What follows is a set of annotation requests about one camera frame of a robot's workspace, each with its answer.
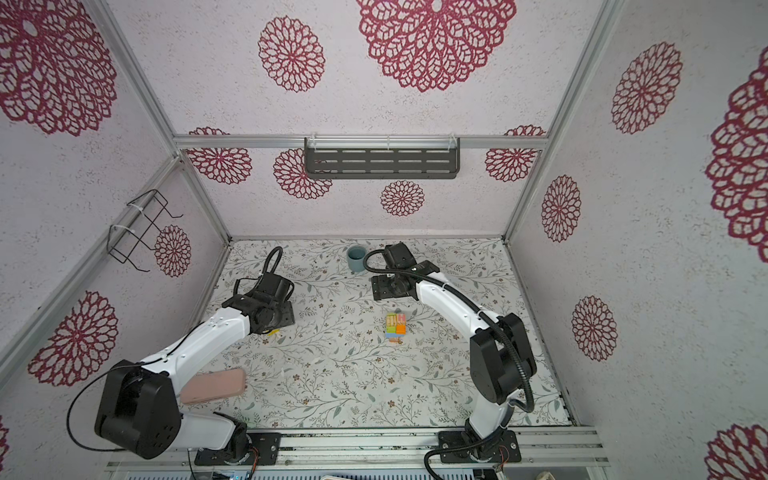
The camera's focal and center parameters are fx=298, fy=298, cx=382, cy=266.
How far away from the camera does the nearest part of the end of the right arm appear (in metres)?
0.63

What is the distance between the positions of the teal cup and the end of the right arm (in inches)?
9.7

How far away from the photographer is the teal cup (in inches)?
42.8
